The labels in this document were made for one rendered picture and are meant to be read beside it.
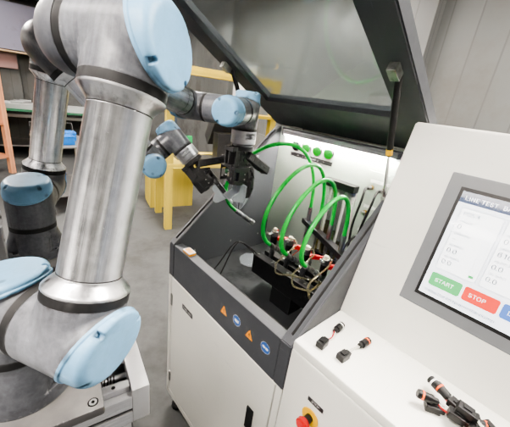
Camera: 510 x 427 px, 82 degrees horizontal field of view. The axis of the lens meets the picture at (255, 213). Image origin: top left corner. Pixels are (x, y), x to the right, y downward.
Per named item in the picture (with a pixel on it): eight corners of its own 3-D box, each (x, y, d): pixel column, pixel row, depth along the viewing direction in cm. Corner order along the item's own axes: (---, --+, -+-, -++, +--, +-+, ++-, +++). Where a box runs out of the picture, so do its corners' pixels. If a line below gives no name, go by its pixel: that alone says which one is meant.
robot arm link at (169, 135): (154, 134, 107) (173, 119, 108) (174, 158, 109) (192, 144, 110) (150, 131, 100) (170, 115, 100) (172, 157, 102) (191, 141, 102)
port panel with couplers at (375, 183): (346, 245, 120) (366, 170, 109) (351, 243, 122) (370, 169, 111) (376, 259, 111) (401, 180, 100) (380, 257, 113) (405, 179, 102)
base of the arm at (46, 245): (2, 268, 81) (-5, 235, 77) (8, 243, 93) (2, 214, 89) (67, 258, 89) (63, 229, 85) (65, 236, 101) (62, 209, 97)
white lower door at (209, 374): (167, 388, 154) (169, 276, 129) (171, 385, 155) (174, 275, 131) (246, 517, 111) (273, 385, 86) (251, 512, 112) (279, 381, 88)
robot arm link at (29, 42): (35, -3, 66) (178, 166, 91) (47, 8, 75) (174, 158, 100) (-8, 29, 65) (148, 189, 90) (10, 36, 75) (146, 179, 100)
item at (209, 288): (173, 277, 129) (174, 245, 123) (182, 274, 132) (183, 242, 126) (272, 380, 87) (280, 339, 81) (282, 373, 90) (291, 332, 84)
